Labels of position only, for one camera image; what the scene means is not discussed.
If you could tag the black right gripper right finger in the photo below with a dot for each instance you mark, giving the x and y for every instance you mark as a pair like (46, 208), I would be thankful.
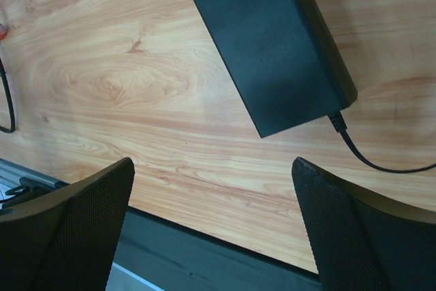
(362, 240)

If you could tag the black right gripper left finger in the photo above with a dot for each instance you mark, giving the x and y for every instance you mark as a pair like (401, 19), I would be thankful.
(64, 237)

